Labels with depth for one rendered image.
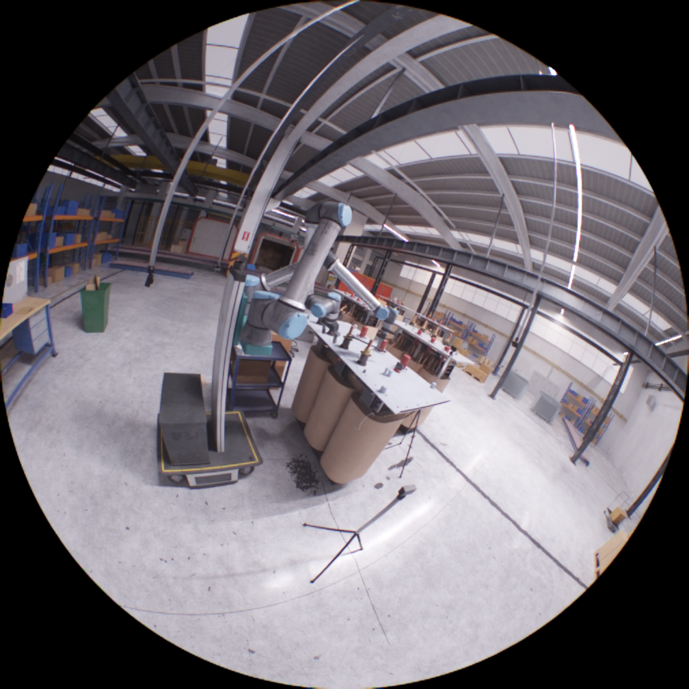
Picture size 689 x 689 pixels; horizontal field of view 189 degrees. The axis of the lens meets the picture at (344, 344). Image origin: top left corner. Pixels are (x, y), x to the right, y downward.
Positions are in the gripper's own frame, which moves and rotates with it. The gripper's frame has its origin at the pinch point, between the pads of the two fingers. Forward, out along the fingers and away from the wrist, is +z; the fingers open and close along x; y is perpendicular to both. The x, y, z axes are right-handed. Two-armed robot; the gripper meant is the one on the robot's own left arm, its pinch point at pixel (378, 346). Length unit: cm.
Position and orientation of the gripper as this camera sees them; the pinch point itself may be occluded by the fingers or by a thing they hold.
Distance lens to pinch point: 176.0
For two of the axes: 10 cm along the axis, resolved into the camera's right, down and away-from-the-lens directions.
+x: -2.4, 2.2, -9.4
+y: -9.0, -4.1, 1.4
